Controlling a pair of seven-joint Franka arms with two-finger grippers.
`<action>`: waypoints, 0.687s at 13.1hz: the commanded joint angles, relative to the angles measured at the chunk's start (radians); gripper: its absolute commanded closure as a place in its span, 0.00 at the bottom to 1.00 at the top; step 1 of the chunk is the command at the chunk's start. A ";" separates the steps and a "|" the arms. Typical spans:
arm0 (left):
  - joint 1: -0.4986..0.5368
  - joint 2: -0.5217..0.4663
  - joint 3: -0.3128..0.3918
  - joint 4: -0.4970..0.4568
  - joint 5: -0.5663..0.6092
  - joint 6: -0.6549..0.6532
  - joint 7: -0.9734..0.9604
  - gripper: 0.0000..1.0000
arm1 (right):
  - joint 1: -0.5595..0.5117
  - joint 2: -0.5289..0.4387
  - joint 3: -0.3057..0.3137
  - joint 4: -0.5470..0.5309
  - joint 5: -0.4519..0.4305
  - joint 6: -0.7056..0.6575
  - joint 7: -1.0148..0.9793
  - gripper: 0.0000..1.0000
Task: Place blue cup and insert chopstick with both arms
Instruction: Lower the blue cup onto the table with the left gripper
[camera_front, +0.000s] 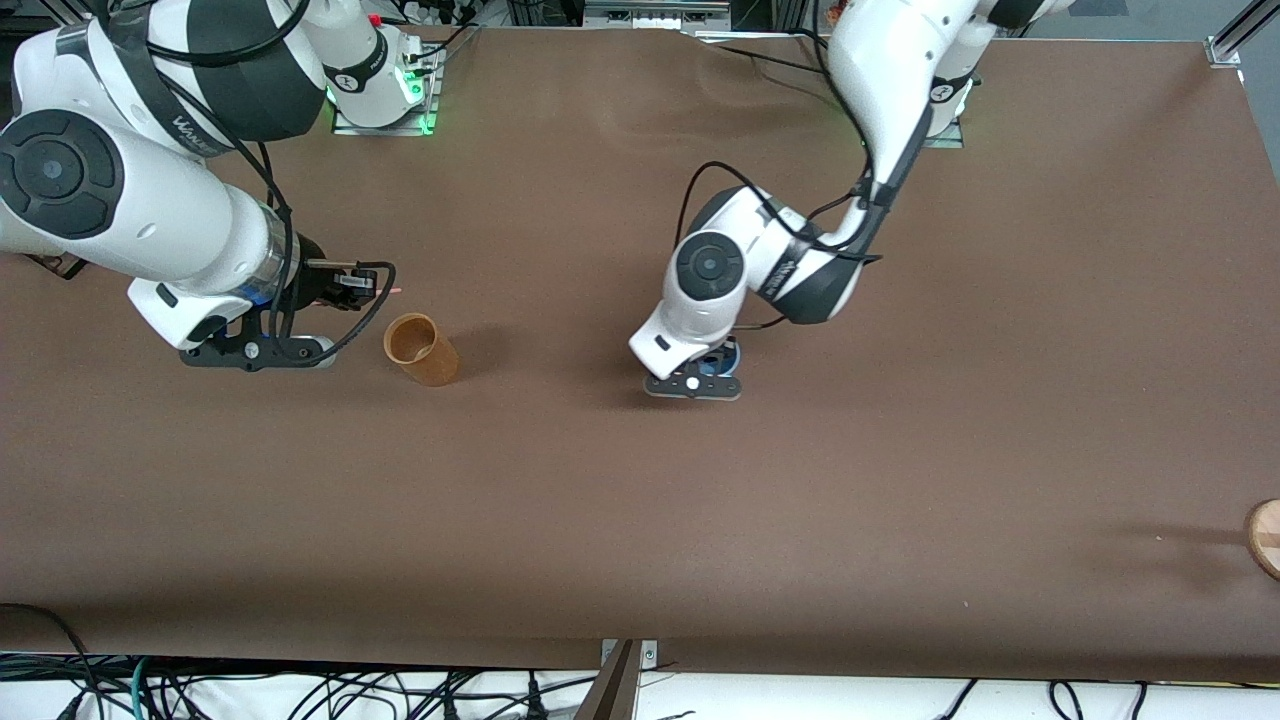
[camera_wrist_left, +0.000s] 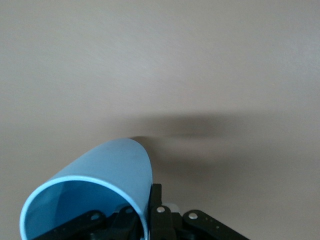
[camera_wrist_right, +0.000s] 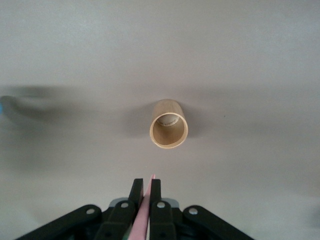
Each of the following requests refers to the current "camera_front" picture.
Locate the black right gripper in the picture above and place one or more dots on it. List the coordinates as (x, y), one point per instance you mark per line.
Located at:
(311, 281)

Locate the blue cup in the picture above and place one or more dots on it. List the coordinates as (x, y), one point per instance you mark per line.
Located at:
(730, 355)

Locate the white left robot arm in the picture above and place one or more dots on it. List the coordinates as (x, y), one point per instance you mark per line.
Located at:
(880, 80)

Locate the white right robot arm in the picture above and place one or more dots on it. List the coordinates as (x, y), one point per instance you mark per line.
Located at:
(150, 215)

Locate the brown cylindrical cup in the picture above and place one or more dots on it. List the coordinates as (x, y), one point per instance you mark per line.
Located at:
(432, 362)

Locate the round wooden disc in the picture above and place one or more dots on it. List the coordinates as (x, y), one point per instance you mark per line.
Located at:
(1268, 540)

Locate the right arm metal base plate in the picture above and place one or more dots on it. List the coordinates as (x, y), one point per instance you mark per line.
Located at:
(428, 95)

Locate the small metal bracket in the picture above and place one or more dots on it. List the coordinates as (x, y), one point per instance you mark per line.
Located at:
(648, 655)

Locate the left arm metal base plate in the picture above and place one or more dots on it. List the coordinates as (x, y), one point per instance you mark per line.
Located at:
(950, 138)

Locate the aluminium frame profile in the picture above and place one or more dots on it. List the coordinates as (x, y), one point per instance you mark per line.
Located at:
(1228, 45)

